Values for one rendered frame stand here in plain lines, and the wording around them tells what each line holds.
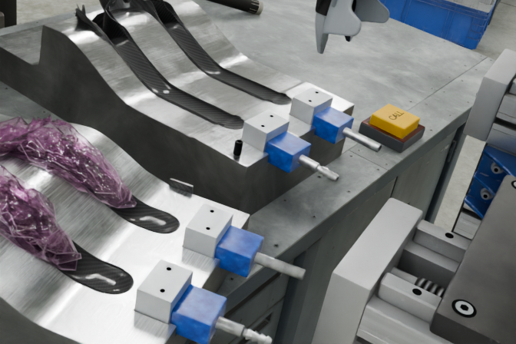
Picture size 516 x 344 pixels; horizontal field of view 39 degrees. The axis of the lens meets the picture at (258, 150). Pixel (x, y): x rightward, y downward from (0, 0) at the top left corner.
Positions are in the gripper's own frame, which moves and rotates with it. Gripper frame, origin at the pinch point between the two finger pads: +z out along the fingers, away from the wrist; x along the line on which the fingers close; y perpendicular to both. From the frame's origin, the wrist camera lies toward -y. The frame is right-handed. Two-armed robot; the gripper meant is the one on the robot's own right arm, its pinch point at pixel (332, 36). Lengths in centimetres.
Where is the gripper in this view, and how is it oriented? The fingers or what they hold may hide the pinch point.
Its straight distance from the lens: 95.3
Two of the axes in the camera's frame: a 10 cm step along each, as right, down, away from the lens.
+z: -1.7, 8.4, 5.2
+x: 5.9, -3.3, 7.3
